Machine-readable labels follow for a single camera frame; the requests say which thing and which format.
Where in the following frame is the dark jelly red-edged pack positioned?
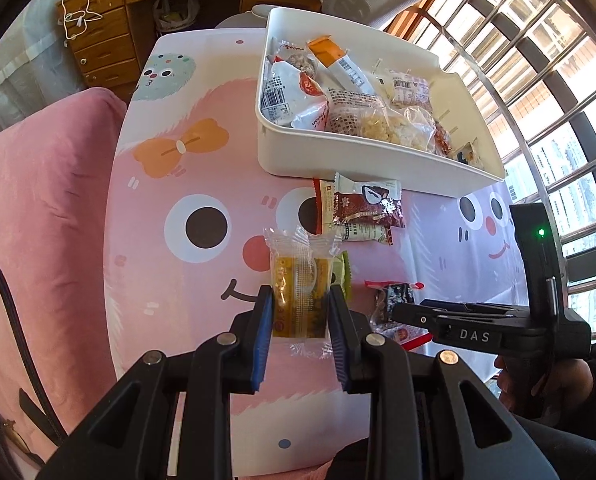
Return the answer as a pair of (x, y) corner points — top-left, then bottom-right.
(363, 278), (435, 352)

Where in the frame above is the green pastry packet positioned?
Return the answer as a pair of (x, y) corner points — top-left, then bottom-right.
(331, 250), (351, 298)

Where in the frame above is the yellow pineapple cake pack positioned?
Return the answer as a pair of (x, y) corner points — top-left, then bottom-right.
(263, 226), (341, 339)

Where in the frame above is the maroon chestnut snack packet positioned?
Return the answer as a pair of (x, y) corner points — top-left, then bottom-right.
(333, 174), (404, 228)

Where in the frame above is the red white biscuit packet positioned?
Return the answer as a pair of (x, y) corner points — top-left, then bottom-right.
(313, 179), (393, 245)

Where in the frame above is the rice crisp clear pack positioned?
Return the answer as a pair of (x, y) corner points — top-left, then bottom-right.
(361, 106), (435, 151)

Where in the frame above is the clear puffed snack bag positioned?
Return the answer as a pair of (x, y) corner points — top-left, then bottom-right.
(389, 70), (432, 113)

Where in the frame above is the silver white snack bag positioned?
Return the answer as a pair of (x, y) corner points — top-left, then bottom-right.
(260, 61), (329, 131)

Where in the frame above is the white orange oats bar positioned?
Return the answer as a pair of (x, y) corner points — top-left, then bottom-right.
(307, 36), (375, 96)

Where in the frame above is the cartoon cake clear pack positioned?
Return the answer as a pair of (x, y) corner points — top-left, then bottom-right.
(452, 141), (484, 170)

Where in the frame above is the red candy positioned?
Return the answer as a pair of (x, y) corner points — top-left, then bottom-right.
(433, 122), (452, 157)

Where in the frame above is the clear bread package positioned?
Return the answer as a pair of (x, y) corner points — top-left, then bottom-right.
(325, 88), (386, 136)

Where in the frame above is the nut brittle clear pack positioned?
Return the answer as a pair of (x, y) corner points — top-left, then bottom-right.
(275, 40), (317, 78)

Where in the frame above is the person right hand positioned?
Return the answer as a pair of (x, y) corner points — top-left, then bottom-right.
(494, 356), (594, 412)

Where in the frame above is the cartoon printed tablecloth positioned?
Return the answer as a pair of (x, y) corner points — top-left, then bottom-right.
(102, 27), (529, 478)

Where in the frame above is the white plastic bin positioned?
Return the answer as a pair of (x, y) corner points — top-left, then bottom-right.
(255, 8), (504, 197)

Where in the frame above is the pink bed sheet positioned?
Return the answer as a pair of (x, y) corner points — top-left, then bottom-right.
(0, 86), (128, 461)

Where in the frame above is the lace covered cabinet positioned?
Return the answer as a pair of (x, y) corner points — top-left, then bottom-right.
(0, 0), (84, 132)

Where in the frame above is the white charging cable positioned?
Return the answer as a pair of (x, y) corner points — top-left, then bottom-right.
(59, 0), (107, 42)

